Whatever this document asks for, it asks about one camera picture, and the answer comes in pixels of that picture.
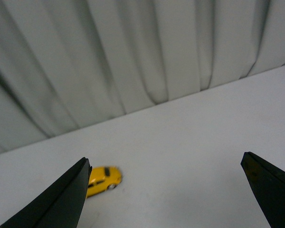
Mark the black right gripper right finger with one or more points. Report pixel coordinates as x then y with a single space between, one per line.
268 186

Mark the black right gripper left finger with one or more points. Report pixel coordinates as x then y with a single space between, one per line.
60 205

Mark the white pleated curtain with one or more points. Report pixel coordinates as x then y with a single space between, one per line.
69 64

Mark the yellow beetle toy car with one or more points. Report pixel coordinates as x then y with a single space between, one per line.
102 179

